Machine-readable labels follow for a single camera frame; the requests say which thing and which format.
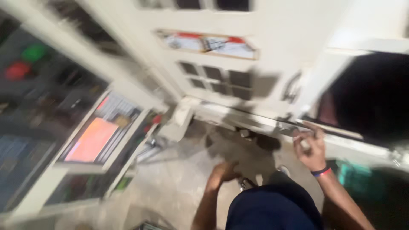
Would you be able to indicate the person's left hand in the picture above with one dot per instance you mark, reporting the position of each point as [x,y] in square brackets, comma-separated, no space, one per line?
[223,172]

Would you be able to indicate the person's right hand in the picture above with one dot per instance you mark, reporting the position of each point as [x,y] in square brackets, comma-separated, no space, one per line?
[311,150]

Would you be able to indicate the person's right fingers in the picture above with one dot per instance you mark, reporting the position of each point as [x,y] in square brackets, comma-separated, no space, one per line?
[303,137]

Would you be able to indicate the person's sandal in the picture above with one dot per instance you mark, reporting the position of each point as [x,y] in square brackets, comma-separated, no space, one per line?
[246,183]
[283,170]

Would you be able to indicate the blue and red wristband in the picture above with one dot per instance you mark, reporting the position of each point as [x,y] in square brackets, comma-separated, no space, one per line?
[321,172]

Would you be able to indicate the white open cabinet door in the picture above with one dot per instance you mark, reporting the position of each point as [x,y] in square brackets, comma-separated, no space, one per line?
[361,95]

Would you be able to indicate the green crate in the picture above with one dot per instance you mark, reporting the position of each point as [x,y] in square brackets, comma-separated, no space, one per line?
[361,180]

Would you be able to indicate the person's dark blue clothing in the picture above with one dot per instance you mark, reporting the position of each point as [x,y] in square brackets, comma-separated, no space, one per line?
[274,207]

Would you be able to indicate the red and white label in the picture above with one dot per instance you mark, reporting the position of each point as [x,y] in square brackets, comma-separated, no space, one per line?
[209,44]

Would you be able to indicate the orange packet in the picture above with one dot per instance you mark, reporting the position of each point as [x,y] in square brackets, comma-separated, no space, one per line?
[92,140]

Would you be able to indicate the white shelf with goods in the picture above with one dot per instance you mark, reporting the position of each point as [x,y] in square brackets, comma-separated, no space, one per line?
[64,121]

